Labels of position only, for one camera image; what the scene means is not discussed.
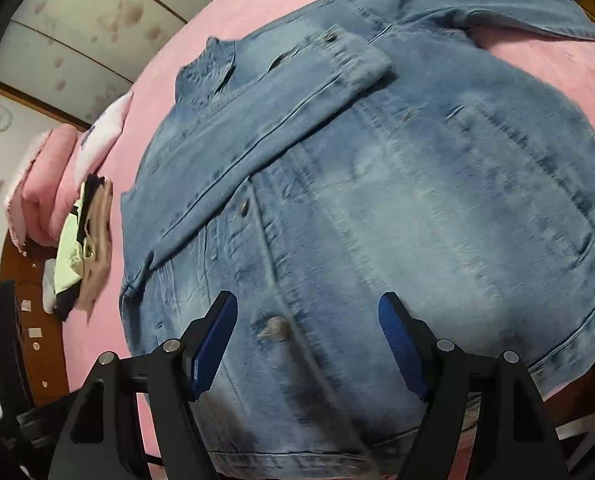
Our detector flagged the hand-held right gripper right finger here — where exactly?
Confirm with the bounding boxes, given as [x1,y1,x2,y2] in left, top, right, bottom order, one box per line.
[378,291,571,480]

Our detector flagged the pink bed blanket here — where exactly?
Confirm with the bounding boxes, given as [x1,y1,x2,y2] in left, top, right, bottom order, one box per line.
[62,0,595,466]

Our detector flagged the white metal rack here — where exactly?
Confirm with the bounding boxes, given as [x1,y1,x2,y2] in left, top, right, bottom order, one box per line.
[552,350,595,453]

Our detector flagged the wooden bed headboard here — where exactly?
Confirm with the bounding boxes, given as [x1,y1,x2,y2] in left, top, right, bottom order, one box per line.
[0,235,71,406]

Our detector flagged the pale green garment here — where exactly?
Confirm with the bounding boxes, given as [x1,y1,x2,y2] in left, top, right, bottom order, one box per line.
[52,195,87,306]

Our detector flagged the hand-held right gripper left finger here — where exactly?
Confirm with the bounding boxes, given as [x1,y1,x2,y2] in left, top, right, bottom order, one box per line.
[48,290,239,480]

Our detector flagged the beige garment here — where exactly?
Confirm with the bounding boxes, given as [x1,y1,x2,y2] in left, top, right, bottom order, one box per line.
[75,177,114,312]

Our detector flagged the blue denim jeans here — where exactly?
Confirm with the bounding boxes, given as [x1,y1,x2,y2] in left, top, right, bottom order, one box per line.
[119,0,595,480]

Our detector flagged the white printed pillow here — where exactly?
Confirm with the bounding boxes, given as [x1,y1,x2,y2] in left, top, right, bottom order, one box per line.
[75,91,134,181]

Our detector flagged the dark garment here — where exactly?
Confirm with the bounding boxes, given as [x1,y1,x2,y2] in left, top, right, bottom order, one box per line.
[52,174,104,321]

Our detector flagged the floral sliding door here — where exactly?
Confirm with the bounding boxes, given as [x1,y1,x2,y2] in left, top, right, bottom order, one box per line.
[0,0,258,128]

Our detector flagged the black chair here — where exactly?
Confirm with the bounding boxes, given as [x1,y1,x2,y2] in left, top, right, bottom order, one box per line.
[0,280,78,443]

